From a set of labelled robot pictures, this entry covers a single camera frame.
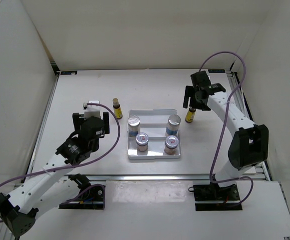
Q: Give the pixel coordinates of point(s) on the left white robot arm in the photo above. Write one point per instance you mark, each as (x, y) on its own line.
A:
(53, 184)

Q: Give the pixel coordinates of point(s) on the aluminium rail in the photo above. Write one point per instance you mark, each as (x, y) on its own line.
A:
(148, 177)
(32, 158)
(249, 145)

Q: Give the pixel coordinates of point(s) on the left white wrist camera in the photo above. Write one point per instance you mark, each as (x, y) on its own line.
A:
(91, 110)

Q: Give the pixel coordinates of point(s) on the aluminium left rail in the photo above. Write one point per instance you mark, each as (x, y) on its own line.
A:
(32, 158)

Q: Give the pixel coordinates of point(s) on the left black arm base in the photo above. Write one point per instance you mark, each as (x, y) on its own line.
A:
(91, 196)

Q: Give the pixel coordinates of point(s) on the aluminium front rail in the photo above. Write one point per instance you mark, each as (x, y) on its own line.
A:
(148, 177)

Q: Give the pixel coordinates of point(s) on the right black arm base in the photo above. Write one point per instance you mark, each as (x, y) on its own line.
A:
(211, 197)

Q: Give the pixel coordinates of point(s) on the yellow label sauce bottle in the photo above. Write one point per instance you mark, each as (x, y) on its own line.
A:
(190, 115)
(117, 108)

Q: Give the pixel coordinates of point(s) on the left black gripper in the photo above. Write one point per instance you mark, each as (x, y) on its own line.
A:
(77, 117)

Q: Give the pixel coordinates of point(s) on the white divided organizer tray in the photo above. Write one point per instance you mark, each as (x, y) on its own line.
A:
(153, 123)

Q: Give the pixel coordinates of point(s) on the aluminium right rail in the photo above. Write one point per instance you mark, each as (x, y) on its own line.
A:
(249, 145)

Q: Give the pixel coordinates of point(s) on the blue label shaker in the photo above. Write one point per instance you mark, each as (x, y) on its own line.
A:
(173, 124)
(133, 125)

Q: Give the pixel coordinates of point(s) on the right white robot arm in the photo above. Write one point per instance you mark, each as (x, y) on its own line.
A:
(217, 102)

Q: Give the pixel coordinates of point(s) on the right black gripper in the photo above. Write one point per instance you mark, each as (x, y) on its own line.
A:
(189, 92)

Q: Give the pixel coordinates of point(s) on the white lid jar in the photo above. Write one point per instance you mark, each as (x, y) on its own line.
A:
(171, 145)
(142, 142)

